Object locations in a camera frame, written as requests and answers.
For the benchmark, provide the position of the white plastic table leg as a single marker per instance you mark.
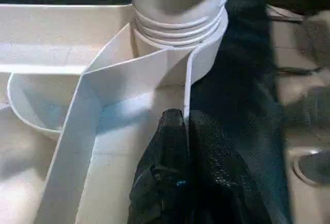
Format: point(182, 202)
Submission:
point(159, 2)

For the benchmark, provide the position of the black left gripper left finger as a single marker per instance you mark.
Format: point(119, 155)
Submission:
point(162, 172)

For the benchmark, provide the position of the black work mat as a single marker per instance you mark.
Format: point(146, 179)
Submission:
point(245, 92)

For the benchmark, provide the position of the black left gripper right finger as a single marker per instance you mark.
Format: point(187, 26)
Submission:
point(221, 182)

